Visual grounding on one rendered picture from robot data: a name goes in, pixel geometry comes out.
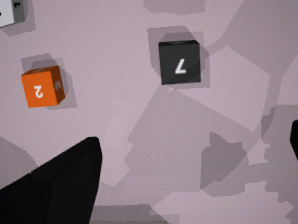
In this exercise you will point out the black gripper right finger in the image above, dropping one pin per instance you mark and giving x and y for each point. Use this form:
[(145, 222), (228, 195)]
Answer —
[(294, 137)]

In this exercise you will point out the black block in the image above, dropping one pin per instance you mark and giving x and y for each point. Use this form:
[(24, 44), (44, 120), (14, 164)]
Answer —
[(180, 61)]

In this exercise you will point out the orange block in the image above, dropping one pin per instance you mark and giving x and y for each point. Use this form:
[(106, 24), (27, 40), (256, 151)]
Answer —
[(43, 86)]

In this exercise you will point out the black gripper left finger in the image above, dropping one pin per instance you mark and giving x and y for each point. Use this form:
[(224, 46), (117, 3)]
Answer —
[(61, 191)]

